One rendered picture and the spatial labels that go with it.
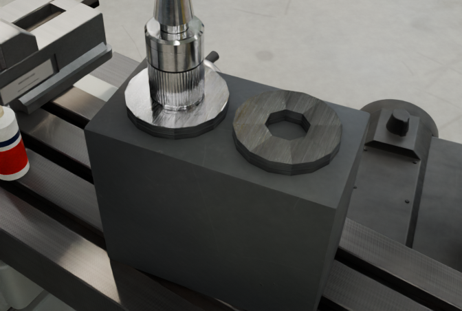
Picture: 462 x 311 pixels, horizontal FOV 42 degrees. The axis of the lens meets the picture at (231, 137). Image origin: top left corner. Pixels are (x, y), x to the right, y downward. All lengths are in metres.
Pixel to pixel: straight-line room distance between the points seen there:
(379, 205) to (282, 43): 1.49
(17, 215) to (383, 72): 1.95
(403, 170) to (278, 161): 0.79
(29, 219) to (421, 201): 0.77
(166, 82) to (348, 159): 0.16
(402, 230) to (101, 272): 0.64
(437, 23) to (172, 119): 2.43
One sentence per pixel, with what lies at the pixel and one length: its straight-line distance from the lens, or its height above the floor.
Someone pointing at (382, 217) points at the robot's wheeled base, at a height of 0.59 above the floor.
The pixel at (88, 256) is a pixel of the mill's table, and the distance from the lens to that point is 0.66.
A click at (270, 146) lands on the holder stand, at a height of 1.12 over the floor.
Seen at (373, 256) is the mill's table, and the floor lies 0.92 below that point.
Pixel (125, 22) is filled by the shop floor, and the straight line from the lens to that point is 2.69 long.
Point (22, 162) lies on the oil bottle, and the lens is 0.74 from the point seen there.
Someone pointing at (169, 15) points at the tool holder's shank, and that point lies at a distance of 0.46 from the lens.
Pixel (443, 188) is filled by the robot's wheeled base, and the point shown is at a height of 0.57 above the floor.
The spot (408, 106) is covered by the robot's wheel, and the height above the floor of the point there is 0.60.
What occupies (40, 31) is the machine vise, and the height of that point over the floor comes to 0.99.
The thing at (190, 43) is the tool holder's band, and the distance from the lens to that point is 0.46.
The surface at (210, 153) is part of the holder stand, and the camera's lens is 0.48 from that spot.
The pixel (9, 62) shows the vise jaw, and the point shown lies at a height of 1.00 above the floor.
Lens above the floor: 1.45
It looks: 44 degrees down
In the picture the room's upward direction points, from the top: 2 degrees clockwise
